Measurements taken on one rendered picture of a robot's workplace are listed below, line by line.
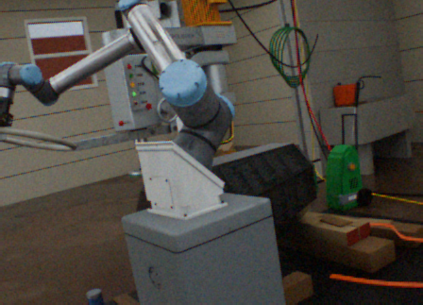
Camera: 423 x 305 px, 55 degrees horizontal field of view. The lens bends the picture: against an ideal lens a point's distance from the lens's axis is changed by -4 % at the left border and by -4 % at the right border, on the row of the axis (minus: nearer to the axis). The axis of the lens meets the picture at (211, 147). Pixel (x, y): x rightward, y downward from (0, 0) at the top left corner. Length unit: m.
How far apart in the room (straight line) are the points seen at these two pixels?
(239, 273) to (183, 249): 0.24
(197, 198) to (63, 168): 7.28
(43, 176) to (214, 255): 7.30
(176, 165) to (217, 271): 0.36
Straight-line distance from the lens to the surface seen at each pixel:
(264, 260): 1.50
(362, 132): 5.22
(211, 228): 1.33
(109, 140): 2.37
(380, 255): 2.84
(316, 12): 5.87
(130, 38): 1.94
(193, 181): 1.39
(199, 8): 2.91
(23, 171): 8.42
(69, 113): 8.65
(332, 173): 4.11
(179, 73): 1.37
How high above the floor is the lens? 1.21
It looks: 6 degrees down
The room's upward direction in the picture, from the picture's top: 10 degrees counter-clockwise
